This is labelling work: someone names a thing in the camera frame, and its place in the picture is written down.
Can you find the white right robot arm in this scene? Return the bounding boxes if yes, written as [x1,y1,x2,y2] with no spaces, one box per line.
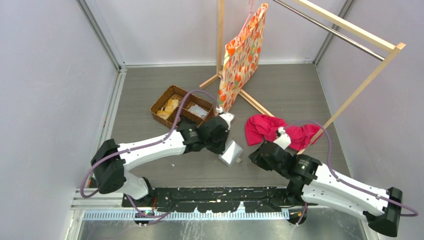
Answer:
[248,141,403,237]

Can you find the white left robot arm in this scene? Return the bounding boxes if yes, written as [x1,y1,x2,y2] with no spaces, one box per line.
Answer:
[91,112,235,207]

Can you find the white VIP cards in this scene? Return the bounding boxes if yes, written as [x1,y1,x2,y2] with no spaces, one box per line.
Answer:
[187,104,208,120]

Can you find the gold VIP cards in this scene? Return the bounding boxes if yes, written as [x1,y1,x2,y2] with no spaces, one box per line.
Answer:
[156,99,179,120]

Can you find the pink cloth garment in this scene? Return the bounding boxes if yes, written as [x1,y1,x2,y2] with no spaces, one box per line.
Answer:
[244,114,320,151]

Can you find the brown woven divided basket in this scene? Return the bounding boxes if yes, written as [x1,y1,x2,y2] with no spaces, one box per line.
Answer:
[150,85,215,129]

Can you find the floral orange paper bag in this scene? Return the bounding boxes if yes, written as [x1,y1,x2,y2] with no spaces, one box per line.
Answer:
[217,2,269,112]

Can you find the wooden clothes rack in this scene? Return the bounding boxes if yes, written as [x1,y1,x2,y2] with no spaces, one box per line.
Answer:
[199,0,406,143]

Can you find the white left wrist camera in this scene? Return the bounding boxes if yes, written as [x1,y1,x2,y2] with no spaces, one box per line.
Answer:
[215,106,235,130]

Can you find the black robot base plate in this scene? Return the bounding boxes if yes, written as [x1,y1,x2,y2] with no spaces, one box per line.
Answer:
[134,186,304,213]

